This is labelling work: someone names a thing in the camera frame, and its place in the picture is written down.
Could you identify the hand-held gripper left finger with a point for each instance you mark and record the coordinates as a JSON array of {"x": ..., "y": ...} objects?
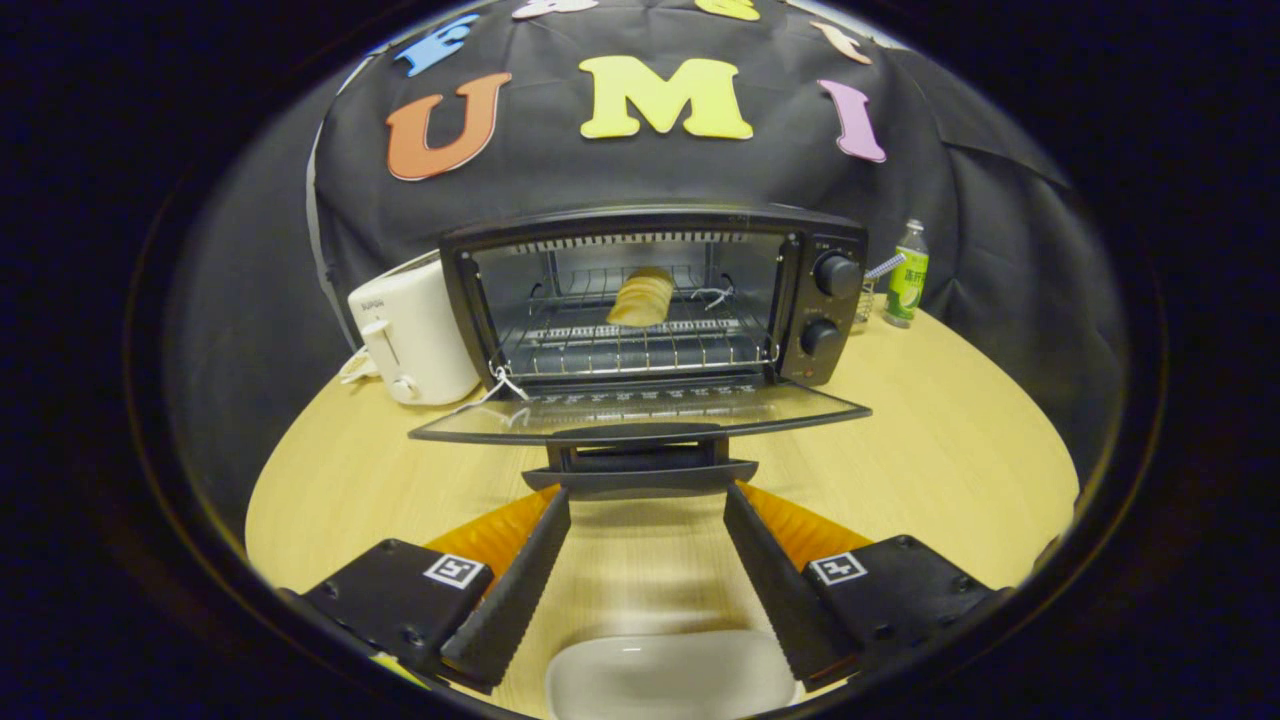
[{"x": 510, "y": 600}]

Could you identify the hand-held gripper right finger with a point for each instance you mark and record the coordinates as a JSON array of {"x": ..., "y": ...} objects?
[{"x": 785, "y": 600}]

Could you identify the yellow ridged bread roll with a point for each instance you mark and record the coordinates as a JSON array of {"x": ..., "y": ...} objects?
[{"x": 640, "y": 298}]

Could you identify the black toaster oven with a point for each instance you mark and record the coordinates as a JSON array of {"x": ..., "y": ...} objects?
[{"x": 840, "y": 275}]

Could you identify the white pop-up toaster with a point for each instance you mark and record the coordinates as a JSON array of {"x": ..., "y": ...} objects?
[{"x": 420, "y": 330}]

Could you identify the white rectangular plate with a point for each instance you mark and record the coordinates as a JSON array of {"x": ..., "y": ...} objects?
[{"x": 670, "y": 680}]

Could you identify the green label drink bottle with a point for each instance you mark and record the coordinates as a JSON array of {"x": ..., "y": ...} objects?
[{"x": 906, "y": 285}]

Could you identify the striped straw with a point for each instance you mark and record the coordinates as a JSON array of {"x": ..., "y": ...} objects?
[{"x": 885, "y": 267}]

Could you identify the black backdrop cloth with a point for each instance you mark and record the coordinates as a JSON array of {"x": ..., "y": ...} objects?
[{"x": 600, "y": 175}]

